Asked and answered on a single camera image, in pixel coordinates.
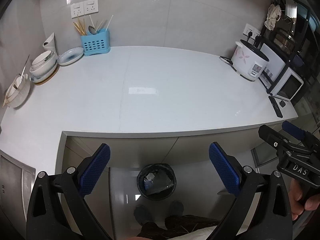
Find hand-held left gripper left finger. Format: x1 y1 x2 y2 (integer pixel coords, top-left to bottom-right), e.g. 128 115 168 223
26 143 111 240

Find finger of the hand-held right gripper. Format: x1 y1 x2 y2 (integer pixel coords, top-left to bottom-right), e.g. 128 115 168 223
258 124 296 153
281 120 313 143

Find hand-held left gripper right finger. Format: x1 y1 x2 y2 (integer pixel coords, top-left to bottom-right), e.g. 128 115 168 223
209 142 293 240

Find black trash bin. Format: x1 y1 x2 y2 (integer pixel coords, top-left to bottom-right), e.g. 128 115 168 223
137 164 177 201

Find person's right hand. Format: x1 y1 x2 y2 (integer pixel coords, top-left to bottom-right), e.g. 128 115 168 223
288 179 320 222

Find black remote control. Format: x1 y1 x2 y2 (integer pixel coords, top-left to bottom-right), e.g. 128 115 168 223
268 95 284 119

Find white microwave oven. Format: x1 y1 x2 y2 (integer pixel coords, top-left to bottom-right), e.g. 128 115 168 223
271 67 304 101

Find person's dark trousers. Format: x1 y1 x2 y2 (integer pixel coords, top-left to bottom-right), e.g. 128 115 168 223
136 215 221 240

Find white vented appliance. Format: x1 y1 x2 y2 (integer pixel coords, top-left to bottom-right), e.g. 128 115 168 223
259 43 288 87

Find white floral rice cooker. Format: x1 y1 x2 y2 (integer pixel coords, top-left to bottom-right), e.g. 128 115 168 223
230 39 270 82

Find stainless steel cabinet panel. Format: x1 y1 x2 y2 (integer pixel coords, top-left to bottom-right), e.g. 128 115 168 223
0 152 36 221

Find metal pot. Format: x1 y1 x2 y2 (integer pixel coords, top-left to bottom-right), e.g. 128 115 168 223
274 29 297 53

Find black metal rack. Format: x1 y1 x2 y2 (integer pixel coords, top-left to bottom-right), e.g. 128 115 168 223
255 0 311 101

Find round wooden trivet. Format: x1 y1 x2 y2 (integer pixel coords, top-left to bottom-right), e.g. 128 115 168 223
33 66 60 86

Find large white bowl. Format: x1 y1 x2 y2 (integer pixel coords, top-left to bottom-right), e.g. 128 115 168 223
29 56 58 81

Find cream mesh cloth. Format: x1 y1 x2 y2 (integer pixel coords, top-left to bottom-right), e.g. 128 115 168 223
265 4 282 31

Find blue patterned plate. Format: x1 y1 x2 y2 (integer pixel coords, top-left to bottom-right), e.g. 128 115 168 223
58 47 85 66

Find white bowl dark rim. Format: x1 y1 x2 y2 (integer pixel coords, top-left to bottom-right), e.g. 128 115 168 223
32 51 56 68

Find blue plastic utensil holder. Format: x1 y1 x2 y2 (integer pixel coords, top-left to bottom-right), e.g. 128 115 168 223
80 29 111 56

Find long metal ladle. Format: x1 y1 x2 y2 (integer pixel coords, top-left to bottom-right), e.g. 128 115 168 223
19 55 30 81

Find white slanted-rim jug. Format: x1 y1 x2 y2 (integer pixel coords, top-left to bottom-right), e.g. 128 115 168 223
42 32 58 55

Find bundle of wooden chopsticks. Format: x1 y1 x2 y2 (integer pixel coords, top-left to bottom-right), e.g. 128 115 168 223
73 15 88 37

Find black power cord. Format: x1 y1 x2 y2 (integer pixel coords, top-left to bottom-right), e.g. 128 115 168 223
219 56 236 69

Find white double wall socket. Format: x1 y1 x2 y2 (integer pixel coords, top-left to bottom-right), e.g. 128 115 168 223
244 24 262 41

